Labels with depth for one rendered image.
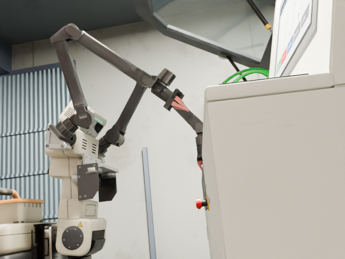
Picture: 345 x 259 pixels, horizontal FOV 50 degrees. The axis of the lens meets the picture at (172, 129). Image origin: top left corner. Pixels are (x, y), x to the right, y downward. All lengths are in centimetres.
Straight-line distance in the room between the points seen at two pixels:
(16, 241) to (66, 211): 24
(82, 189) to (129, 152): 203
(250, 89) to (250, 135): 8
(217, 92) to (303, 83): 15
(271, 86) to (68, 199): 130
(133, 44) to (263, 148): 351
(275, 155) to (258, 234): 13
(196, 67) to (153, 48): 52
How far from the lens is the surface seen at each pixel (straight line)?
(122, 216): 368
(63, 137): 166
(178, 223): 356
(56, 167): 185
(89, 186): 172
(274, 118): 65
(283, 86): 67
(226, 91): 66
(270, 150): 64
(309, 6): 93
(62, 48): 170
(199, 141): 190
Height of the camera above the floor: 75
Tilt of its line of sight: 14 degrees up
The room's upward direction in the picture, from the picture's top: 6 degrees counter-clockwise
